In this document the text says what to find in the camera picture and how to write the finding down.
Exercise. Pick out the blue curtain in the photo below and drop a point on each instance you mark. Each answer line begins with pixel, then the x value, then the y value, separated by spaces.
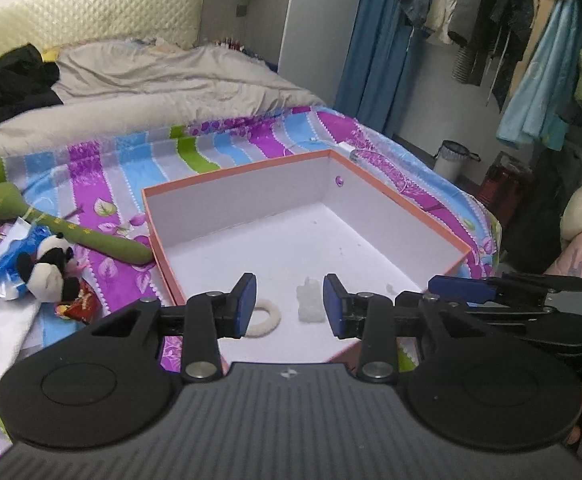
pixel 376 60

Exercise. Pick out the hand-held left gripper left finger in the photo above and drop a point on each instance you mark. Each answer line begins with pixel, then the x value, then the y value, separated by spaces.
pixel 247 305

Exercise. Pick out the white face mask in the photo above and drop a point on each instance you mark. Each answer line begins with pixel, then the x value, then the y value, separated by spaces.
pixel 16 320

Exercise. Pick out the orange cardboard box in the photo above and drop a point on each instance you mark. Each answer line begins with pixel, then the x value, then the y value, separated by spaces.
pixel 281 240

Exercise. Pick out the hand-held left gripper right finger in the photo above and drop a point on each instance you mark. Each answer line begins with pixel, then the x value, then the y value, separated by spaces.
pixel 332 310

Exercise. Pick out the purple striped bedsheet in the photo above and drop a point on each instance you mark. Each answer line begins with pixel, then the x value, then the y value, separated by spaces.
pixel 121 160

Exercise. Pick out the row of hanging clothes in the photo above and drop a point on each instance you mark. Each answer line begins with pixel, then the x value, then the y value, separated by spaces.
pixel 531 60

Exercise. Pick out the blue plastic bag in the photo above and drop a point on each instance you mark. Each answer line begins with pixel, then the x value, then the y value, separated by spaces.
pixel 8 260

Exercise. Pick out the black clothing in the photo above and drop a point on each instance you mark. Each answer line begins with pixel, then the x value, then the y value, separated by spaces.
pixel 11 85

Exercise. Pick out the green plush stick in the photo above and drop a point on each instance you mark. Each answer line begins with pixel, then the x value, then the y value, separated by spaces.
pixel 101 245

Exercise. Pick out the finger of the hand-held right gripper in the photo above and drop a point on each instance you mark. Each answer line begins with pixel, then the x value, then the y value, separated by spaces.
pixel 458 287

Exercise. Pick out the grey wardrobe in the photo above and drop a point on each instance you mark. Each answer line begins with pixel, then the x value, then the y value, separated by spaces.
pixel 316 25

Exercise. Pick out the dark bag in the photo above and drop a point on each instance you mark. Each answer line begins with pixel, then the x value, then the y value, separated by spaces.
pixel 546 210

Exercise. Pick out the translucent white soft toy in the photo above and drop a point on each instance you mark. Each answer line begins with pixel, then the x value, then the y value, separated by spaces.
pixel 311 305

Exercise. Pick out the red box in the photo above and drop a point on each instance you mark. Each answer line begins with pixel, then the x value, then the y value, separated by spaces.
pixel 501 190

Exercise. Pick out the panda plush toy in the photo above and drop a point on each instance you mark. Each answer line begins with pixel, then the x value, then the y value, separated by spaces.
pixel 46 275

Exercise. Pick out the white trash bin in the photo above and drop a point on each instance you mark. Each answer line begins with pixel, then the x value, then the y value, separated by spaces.
pixel 452 162

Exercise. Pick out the grey duvet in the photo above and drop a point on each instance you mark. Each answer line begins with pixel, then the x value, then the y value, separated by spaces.
pixel 146 85

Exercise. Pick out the red snack packet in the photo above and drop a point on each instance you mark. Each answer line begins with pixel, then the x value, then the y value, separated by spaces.
pixel 81 305

